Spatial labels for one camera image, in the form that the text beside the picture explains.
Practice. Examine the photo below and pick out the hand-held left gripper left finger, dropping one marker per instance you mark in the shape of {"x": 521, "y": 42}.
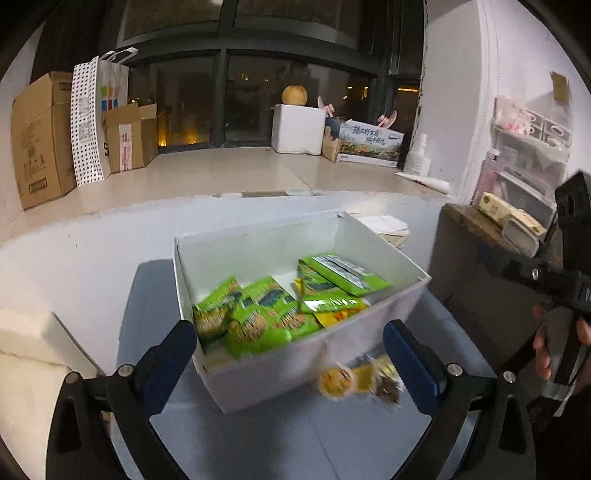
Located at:
{"x": 168, "y": 364}

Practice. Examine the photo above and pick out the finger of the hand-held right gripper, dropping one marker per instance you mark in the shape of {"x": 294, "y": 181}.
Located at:
{"x": 512, "y": 267}

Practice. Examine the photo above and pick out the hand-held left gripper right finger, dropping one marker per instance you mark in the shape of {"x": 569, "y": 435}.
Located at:
{"x": 408, "y": 364}

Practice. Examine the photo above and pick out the clear bag of brown snacks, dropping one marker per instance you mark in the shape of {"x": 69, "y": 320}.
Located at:
{"x": 388, "y": 390}

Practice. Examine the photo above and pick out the yellow jelly cup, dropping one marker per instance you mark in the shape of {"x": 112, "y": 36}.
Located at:
{"x": 336, "y": 383}
{"x": 365, "y": 376}

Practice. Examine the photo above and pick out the small green seaweed packet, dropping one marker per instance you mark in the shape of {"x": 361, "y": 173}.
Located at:
{"x": 214, "y": 316}

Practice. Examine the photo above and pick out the yellow sunflower seed packet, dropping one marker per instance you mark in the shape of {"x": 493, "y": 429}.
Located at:
{"x": 341, "y": 317}

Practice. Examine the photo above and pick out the green seaweed snack packet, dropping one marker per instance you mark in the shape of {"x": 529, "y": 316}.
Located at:
{"x": 281, "y": 302}
{"x": 323, "y": 297}
{"x": 251, "y": 336}
{"x": 344, "y": 274}

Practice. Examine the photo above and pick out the white cardboard box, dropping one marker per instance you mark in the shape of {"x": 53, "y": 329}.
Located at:
{"x": 258, "y": 383}

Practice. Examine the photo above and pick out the person's right forearm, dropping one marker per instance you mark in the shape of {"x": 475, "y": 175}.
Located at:
{"x": 565, "y": 438}

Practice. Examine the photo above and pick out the person's right hand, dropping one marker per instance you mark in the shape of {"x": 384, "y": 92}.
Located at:
{"x": 542, "y": 341}

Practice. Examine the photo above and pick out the white lidded container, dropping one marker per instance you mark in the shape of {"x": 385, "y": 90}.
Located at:
{"x": 519, "y": 237}

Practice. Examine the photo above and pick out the wooden side table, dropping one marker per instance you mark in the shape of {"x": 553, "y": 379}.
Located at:
{"x": 466, "y": 267}

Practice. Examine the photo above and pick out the clear plastic storage drawers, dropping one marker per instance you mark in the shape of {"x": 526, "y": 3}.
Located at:
{"x": 526, "y": 152}

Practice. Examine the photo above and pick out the rolled white paper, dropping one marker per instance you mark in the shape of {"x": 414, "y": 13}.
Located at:
{"x": 425, "y": 182}

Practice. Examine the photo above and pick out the beige tissue pack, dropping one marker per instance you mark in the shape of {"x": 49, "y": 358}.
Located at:
{"x": 388, "y": 228}

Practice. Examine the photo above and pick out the white plastic bottle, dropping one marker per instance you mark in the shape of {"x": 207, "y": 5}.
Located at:
{"x": 418, "y": 154}

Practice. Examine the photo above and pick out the printed landscape gift box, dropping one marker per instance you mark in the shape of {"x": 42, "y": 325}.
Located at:
{"x": 369, "y": 143}

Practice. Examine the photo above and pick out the pink slipper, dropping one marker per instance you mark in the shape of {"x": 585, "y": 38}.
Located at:
{"x": 325, "y": 106}
{"x": 387, "y": 120}

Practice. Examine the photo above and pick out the brown paper bag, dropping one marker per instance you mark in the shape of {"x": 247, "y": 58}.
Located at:
{"x": 330, "y": 146}

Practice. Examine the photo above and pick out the small open cardboard box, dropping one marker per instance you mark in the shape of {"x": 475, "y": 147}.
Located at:
{"x": 131, "y": 138}

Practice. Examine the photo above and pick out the white dotted paper bag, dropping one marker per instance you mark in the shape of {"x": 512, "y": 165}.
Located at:
{"x": 92, "y": 124}

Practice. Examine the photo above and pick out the white foam box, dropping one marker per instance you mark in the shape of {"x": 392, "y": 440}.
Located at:
{"x": 298, "y": 129}

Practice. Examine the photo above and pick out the large brown cardboard box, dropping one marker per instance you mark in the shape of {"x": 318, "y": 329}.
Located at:
{"x": 44, "y": 138}

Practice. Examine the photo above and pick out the yellow pomelo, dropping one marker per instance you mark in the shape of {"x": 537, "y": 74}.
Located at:
{"x": 294, "y": 95}

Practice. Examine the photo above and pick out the brown paper wall note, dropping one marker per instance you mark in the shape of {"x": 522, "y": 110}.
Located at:
{"x": 560, "y": 86}

